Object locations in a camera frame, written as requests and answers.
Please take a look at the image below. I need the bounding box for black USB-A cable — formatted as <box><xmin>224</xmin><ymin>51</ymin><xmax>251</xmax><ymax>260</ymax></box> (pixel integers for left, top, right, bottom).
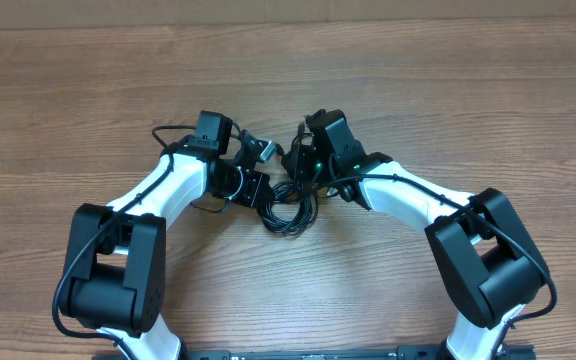
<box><xmin>256</xmin><ymin>179</ymin><xmax>320</xmax><ymax>238</ymax></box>

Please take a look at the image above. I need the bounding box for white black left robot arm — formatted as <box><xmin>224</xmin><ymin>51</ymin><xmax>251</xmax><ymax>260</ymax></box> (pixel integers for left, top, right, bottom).
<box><xmin>51</xmin><ymin>111</ymin><xmax>277</xmax><ymax>360</ymax></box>

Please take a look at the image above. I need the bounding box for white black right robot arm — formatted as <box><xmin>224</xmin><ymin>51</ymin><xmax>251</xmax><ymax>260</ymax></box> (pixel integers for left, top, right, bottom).
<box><xmin>282</xmin><ymin>109</ymin><xmax>557</xmax><ymax>359</ymax></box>

